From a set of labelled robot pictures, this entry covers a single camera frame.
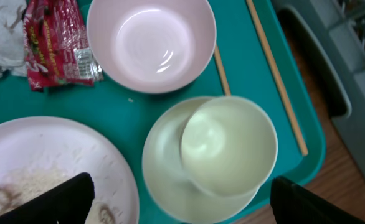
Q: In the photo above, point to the teal plastic tray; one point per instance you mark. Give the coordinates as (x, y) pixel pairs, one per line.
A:
(125, 117)

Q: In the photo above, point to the crumpled white napkin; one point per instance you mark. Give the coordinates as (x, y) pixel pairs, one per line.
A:
(12, 38)

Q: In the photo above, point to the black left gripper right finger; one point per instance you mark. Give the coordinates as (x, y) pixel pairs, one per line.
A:
(293, 204)

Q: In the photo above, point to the white cup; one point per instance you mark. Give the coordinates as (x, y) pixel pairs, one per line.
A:
(228, 146)

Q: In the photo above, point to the pink bowl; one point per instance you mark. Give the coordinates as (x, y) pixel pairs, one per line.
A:
(152, 46)

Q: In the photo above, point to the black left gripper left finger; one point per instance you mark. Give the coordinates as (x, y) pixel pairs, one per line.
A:
(69, 202)

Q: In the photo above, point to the wooden chopstick right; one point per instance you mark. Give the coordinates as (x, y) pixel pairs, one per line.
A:
(277, 78)

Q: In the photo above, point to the white bowl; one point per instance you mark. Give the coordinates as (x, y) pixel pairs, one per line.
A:
(168, 184)

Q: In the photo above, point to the grey dish rack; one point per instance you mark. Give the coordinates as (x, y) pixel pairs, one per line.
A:
(333, 34)

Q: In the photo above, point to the pink plate with peanuts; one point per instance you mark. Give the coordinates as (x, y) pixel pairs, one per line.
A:
(39, 153)

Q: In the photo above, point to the red snack wrapper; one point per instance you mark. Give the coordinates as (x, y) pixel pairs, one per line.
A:
(56, 45)

